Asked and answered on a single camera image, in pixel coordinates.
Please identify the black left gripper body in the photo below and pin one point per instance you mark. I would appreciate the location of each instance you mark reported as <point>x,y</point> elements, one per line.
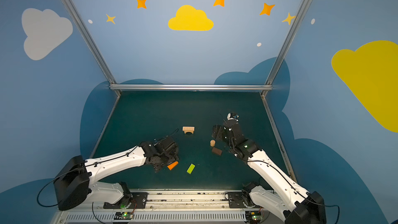
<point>169,154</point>

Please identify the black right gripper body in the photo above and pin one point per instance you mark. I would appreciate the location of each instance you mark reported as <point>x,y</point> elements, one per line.
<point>222,132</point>

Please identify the orange wood block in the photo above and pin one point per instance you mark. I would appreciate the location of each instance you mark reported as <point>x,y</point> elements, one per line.
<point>173,165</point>

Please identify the dark brown wood block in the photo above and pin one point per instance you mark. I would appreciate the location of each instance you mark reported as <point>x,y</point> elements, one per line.
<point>216,151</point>

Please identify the natural wood arch block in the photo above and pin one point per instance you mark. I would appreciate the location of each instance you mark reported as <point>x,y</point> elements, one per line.
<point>187,129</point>

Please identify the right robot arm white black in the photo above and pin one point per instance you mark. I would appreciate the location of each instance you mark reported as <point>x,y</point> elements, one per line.
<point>291,203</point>

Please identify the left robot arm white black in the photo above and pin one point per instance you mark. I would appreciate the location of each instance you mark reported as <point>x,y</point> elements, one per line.
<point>80,180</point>

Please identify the lime green wood block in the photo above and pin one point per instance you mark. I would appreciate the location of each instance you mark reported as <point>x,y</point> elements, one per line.
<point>190,168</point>

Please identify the left green circuit board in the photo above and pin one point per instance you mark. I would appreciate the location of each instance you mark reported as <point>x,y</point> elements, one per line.
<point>123,216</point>

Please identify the green circuit board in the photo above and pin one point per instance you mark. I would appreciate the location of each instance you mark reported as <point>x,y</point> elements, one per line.
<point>254,218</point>
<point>123,216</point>

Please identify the right green circuit board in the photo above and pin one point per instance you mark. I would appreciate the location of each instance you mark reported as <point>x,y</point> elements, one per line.
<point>254,218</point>

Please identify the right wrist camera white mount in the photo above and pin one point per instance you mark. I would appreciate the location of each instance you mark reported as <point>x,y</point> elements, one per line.
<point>232,116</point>

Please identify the right side floor rail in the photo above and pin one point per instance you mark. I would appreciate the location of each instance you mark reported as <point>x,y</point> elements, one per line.
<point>278,139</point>

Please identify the floor rail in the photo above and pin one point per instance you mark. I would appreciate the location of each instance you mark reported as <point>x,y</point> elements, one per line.
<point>104,127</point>
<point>278,139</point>

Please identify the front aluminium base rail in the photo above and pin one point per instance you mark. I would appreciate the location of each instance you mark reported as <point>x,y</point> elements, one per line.
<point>167,207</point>

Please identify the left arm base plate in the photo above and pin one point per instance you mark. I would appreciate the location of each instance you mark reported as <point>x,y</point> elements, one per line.
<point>134,200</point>

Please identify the left side floor rail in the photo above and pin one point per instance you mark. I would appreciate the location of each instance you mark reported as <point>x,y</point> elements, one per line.
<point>104,127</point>

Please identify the back horizontal aluminium rail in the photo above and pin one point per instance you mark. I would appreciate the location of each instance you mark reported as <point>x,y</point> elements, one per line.
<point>156,87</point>

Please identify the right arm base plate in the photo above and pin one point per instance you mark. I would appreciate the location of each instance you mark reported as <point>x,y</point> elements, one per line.
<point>239,199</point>

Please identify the right corner aluminium post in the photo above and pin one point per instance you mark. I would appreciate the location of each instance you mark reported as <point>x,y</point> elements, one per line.
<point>294,27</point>

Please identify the corner aluminium post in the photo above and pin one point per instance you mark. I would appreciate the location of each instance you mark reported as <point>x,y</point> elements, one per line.
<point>82,28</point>
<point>294,27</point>

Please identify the left corner aluminium post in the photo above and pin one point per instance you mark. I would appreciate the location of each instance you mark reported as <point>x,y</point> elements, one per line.
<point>82,28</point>

